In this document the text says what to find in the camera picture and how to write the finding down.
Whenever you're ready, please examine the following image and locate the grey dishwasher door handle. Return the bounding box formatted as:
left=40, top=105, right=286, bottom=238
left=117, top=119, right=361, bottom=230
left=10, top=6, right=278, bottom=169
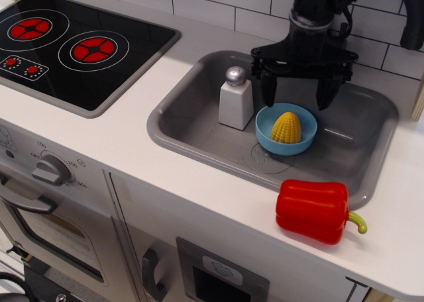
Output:
left=141, top=248, right=167, bottom=301

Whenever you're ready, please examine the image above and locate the blue plastic bowl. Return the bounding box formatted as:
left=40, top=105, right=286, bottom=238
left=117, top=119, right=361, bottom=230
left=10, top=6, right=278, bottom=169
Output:
left=255, top=103, right=317, bottom=156

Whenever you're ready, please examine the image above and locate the black toy stovetop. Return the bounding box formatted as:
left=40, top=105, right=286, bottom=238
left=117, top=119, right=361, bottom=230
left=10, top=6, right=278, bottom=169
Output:
left=1, top=0, right=181, bottom=119

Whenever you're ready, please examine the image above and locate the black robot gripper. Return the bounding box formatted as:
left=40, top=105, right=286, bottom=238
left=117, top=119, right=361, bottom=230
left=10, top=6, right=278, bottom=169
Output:
left=251, top=25, right=358, bottom=111

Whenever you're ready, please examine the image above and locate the white salt shaker silver cap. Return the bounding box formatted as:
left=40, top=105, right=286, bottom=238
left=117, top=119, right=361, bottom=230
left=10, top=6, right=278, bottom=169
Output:
left=219, top=66, right=254, bottom=130

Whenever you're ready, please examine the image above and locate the oven door window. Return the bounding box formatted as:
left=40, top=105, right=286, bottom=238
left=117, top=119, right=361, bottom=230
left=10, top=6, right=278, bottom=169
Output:
left=5, top=205, right=105, bottom=283

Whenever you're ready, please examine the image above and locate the dark grey toy faucet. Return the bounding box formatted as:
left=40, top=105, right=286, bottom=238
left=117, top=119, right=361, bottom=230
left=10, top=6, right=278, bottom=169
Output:
left=331, top=0, right=424, bottom=51

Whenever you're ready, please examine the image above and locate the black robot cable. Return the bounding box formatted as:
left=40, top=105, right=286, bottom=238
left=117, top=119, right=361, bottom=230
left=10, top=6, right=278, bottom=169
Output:
left=341, top=3, right=354, bottom=34

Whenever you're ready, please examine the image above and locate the grey oven knob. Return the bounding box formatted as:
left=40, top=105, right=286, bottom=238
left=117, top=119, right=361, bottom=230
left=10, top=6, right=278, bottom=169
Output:
left=32, top=154, right=71, bottom=186

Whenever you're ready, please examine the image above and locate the red toy bell pepper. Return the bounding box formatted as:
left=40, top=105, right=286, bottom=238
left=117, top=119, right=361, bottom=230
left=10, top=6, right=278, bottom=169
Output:
left=276, top=179, right=368, bottom=245

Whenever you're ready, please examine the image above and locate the grey dishwasher panel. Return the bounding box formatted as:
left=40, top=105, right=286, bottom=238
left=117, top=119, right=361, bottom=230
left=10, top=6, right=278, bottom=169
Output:
left=176, top=237, right=270, bottom=302

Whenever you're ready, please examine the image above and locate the grey oven door handle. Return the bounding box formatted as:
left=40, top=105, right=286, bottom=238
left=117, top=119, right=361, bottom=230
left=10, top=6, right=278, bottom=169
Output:
left=1, top=174, right=58, bottom=215

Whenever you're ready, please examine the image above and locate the yellow toy corn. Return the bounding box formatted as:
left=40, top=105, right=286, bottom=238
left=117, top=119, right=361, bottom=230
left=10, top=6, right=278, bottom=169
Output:
left=270, top=111, right=301, bottom=144

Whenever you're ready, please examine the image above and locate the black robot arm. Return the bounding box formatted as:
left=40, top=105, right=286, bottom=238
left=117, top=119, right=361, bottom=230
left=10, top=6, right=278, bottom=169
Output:
left=251, top=0, right=358, bottom=110

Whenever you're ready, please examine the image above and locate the grey plastic sink basin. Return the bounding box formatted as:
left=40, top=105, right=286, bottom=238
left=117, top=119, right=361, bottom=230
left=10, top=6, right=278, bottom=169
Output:
left=147, top=51, right=398, bottom=209

